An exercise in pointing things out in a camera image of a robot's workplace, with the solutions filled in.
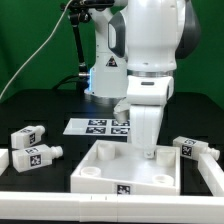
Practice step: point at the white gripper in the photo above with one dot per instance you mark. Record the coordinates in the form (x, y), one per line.
(144, 107)

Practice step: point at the white square tabletop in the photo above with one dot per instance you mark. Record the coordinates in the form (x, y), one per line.
(111, 167)

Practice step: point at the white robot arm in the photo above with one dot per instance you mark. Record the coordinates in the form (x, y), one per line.
(138, 44)

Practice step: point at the white left fence block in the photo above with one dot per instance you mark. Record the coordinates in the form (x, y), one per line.
(4, 160)

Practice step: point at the white right fence rail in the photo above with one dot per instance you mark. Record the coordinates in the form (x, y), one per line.
(212, 174)

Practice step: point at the white fence rail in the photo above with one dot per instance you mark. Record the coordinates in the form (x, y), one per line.
(111, 208)
(212, 174)

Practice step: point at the white marker base plate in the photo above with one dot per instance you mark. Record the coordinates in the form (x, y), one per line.
(96, 127)

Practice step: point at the white front fence rail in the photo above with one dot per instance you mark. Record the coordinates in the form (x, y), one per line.
(111, 208)

